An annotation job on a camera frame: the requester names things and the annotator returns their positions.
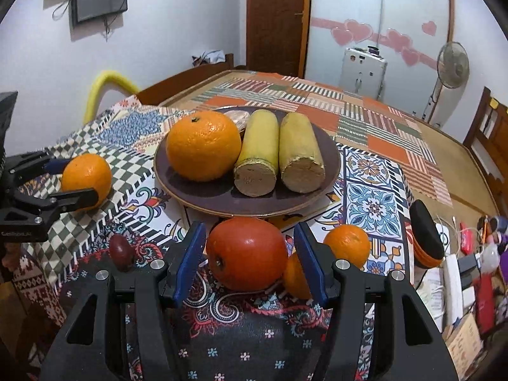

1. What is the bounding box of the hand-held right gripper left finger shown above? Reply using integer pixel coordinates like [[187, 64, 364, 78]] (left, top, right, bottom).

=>
[[39, 221, 207, 381]]

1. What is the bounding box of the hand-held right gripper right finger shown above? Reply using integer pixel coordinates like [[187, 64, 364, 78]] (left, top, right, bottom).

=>
[[293, 221, 460, 381]]

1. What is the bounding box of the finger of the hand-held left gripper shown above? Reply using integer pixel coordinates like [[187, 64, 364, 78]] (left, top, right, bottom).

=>
[[0, 186, 100, 244], [4, 150, 71, 196]]

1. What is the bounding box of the large orange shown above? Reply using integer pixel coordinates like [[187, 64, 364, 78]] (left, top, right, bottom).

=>
[[61, 153, 113, 212], [165, 110, 242, 182]]

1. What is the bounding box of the red tomato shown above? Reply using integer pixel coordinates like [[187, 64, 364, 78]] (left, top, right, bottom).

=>
[[205, 217, 289, 291]]

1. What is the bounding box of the purple round plate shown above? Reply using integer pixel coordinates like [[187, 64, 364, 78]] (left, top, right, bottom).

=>
[[153, 106, 342, 217]]

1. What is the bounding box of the small mandarin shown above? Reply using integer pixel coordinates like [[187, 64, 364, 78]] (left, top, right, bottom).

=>
[[323, 224, 371, 269], [283, 252, 314, 300]]

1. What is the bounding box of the dark red date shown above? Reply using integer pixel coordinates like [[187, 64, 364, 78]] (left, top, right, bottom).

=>
[[109, 234, 136, 272]]

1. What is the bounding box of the patterned printed blanket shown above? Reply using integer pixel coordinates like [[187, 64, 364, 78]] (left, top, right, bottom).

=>
[[12, 95, 417, 381]]

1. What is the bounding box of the yellow foam tube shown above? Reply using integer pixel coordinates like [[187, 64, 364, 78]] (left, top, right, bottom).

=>
[[83, 70, 141, 126]]

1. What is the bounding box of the black orange oval case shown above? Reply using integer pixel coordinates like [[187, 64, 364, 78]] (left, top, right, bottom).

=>
[[409, 199, 445, 269]]

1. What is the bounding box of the white power strip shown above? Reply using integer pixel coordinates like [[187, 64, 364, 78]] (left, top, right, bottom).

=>
[[442, 255, 465, 328]]

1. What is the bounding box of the wooden bed footboard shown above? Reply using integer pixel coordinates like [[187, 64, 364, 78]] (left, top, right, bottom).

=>
[[136, 53, 247, 106]]

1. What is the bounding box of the striped patchwork blanket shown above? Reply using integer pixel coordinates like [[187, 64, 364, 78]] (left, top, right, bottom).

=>
[[190, 70, 454, 207]]

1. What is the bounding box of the pink packet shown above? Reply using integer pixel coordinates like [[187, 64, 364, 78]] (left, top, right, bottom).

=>
[[460, 228, 476, 256]]

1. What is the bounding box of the cardboard box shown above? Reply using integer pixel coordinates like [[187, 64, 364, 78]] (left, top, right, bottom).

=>
[[444, 313, 484, 371]]

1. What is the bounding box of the red box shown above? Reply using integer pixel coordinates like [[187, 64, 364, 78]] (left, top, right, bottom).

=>
[[473, 275, 497, 339]]

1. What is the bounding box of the pile of clothes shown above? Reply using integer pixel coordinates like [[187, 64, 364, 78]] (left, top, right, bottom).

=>
[[191, 50, 228, 66]]

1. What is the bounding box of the white appliance with kettle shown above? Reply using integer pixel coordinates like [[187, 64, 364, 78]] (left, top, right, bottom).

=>
[[340, 46, 388, 101]]

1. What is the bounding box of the standing electric fan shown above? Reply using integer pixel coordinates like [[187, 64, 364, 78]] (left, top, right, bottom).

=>
[[422, 42, 471, 124]]

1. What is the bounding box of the brown wooden door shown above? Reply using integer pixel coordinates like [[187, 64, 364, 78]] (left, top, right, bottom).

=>
[[246, 0, 312, 78]]

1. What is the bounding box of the frosted sliding wardrobe door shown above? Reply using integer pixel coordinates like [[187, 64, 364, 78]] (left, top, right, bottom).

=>
[[305, 0, 384, 88], [379, 0, 455, 117]]

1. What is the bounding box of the black looped cable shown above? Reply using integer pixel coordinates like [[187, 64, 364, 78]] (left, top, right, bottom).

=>
[[51, 0, 75, 21]]

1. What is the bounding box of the black hanging cable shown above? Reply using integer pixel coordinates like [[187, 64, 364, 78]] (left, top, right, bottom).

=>
[[102, 15, 120, 43]]

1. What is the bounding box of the small black wall monitor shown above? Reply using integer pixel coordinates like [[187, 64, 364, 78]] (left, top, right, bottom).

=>
[[71, 0, 129, 23]]

